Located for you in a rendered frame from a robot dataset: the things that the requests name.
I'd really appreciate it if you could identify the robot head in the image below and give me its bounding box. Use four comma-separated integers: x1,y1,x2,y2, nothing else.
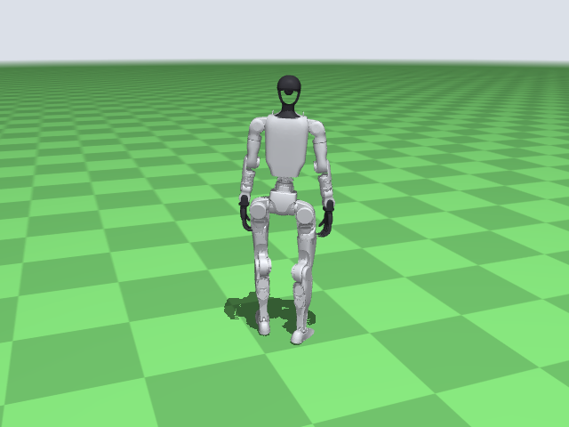
275,75,301,118

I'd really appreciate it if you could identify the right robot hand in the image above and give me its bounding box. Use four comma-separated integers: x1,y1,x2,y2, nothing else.
317,200,334,237

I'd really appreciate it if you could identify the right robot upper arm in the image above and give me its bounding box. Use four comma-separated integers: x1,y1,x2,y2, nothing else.
308,119,328,173

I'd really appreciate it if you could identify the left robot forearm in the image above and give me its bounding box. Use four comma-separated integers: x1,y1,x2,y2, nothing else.
239,155,255,202

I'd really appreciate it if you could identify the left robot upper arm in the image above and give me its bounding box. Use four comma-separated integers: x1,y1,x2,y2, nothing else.
246,117,268,169

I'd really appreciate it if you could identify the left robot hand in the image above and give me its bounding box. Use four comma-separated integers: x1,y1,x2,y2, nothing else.
238,195,252,231

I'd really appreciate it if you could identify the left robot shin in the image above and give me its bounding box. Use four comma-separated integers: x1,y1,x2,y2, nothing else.
254,259,269,322

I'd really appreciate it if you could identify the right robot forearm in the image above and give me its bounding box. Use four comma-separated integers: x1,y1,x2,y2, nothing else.
317,159,335,208

